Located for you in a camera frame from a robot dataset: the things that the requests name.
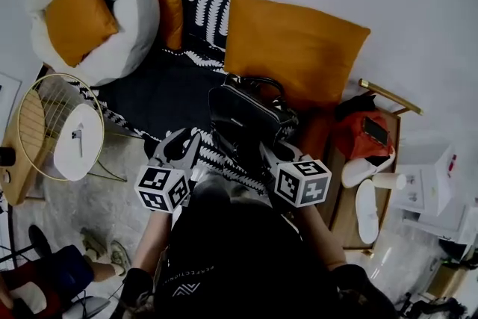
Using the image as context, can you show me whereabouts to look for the white slipper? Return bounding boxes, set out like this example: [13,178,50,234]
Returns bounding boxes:
[341,145,397,189]
[354,179,381,245]

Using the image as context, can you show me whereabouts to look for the black white patterned blanket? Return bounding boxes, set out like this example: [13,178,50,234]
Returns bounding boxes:
[70,0,299,199]

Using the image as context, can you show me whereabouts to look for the medium orange pillow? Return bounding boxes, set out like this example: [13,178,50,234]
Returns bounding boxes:
[43,0,120,69]

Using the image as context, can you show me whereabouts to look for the white boxes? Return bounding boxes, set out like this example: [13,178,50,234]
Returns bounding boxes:
[390,143,478,246]

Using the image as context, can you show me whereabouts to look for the wooden bench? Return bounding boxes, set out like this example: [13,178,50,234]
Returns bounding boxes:
[326,106,403,257]

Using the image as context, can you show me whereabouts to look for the white cylinder cup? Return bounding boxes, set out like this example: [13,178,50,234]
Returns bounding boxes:
[371,172,408,191]

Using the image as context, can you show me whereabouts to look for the small grey tool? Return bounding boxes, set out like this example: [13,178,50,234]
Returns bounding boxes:
[71,122,84,158]

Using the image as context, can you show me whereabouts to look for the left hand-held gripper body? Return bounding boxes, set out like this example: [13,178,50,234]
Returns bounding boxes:
[134,137,192,214]

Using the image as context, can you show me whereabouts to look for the black cloth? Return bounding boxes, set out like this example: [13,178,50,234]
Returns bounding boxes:
[334,94,377,123]

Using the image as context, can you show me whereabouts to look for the person's black top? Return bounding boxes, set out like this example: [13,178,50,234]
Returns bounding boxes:
[121,171,397,319]

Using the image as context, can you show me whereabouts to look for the white round tray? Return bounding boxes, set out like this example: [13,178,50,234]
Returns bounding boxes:
[52,102,105,182]

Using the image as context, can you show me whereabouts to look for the red orange bag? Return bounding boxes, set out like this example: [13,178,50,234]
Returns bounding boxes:
[333,111,395,162]

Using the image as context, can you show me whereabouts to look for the black smartphone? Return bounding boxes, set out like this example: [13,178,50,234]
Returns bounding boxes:
[362,116,390,147]

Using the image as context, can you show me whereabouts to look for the large orange pillow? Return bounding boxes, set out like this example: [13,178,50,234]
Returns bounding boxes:
[223,0,372,113]

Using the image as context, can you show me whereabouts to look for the black backpack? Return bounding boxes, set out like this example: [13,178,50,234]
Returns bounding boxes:
[208,73,299,161]

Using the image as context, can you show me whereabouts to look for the white grey plush cushion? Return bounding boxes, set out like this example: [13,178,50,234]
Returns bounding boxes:
[23,0,161,87]

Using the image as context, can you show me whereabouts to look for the person's right forearm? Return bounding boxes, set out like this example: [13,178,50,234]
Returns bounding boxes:
[294,204,349,273]

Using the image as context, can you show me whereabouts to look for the gold wire round side table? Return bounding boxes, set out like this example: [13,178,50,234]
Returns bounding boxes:
[16,72,145,183]

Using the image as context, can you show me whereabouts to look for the wooden side table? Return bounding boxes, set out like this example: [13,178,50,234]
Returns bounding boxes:
[1,88,52,207]

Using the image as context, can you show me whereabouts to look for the small orange pillow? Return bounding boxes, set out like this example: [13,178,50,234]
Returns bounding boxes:
[154,0,184,52]

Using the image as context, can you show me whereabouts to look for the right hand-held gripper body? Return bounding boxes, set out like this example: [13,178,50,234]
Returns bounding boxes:
[267,140,333,208]

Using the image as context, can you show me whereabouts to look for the gold metal rod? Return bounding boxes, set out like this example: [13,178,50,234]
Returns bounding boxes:
[358,78,425,117]

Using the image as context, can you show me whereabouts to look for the person's left forearm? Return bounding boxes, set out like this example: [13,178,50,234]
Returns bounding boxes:
[131,208,176,276]

